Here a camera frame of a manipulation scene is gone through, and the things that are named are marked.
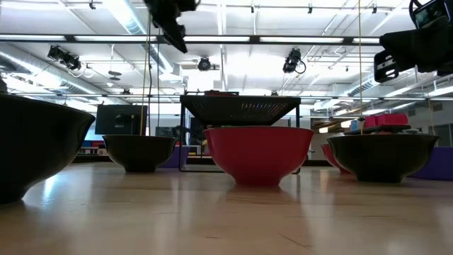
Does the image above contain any black perforated metal rack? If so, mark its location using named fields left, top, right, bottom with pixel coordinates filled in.
left=178, top=93, right=302, bottom=175

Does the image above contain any black mounted camera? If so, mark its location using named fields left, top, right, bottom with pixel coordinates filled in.
left=197, top=56, right=212, bottom=72
left=282, top=48, right=307, bottom=75
left=47, top=45, right=83, bottom=72

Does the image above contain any dark bowl orange floral inside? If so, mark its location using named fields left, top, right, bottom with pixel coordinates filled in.
left=102, top=134, right=178, bottom=174
left=0, top=93, right=96, bottom=205
left=326, top=133, right=440, bottom=184

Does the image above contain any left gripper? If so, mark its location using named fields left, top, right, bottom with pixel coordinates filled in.
left=143, top=0, right=201, bottom=55

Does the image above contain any black computer monitor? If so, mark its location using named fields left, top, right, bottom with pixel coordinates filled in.
left=94, top=104, right=149, bottom=136

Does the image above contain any red bowl blue floral inside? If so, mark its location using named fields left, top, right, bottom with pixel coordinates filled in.
left=204, top=126, right=315, bottom=187
left=321, top=143, right=352, bottom=175

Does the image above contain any black overhead frame beam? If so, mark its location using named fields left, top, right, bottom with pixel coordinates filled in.
left=0, top=33, right=384, bottom=45

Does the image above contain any purple block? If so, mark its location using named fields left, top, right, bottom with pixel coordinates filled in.
left=158, top=144, right=190, bottom=169
left=408, top=146, right=453, bottom=182

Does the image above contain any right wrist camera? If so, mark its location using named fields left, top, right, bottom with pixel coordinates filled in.
left=409, top=0, right=452, bottom=30

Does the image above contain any yellow hanging cable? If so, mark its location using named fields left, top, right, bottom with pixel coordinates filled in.
left=357, top=0, right=365, bottom=135

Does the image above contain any silver air duct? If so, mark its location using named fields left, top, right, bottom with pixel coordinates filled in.
left=0, top=51, right=109, bottom=106

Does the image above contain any red box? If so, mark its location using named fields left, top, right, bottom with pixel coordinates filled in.
left=363, top=113, right=410, bottom=129

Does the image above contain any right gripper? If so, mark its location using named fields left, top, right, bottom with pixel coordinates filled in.
left=373, top=15, right=453, bottom=84

